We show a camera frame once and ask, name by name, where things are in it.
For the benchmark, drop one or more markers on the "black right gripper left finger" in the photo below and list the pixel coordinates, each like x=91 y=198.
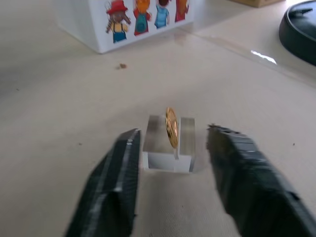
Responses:
x=111 y=187

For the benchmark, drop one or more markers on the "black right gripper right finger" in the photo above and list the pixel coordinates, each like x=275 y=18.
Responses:
x=249 y=177

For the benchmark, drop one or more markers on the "white box with cartoon children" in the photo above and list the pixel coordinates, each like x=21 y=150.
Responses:
x=138 y=22

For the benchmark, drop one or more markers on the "clear acrylic coin stand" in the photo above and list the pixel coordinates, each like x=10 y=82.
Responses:
x=170 y=153

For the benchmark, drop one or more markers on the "gold coin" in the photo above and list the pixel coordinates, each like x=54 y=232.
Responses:
x=171 y=128

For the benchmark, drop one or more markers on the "clear plastic sheet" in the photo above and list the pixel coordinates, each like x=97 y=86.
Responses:
x=242 y=47

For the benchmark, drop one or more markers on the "black round base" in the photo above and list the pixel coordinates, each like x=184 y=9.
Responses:
x=300 y=27

